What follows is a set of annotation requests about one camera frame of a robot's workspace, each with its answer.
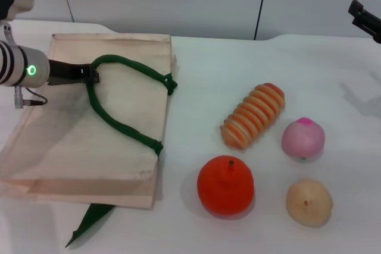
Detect ribbed orange toy bread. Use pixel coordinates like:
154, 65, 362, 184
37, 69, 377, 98
219, 82, 286, 150

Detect pink toy peach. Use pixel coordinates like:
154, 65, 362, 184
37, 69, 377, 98
281, 116, 326, 163

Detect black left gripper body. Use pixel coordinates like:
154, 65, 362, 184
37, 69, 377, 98
47, 58, 90, 87

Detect tan toy pear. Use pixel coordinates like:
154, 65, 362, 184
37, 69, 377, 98
285, 178, 334, 228

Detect orange toy fruit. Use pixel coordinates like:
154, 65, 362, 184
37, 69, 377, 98
196, 155, 255, 218

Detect left arm dark cable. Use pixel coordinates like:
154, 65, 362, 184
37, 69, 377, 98
13, 85, 49, 109

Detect cream handbag with green handles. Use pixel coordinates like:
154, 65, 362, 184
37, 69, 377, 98
0, 33, 179, 249

